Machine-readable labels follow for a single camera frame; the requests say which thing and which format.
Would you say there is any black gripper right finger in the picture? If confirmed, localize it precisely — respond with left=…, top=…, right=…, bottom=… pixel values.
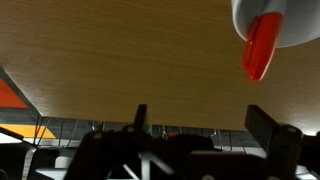
left=244, top=104, right=303, bottom=180

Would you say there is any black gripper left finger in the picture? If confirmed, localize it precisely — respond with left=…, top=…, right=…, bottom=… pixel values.
left=63, top=103, right=148, bottom=180

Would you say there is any red marker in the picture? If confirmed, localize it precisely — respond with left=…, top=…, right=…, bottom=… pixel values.
left=241, top=12, right=285, bottom=82

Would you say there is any white mug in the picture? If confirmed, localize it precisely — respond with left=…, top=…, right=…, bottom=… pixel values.
left=230, top=0, right=320, bottom=49

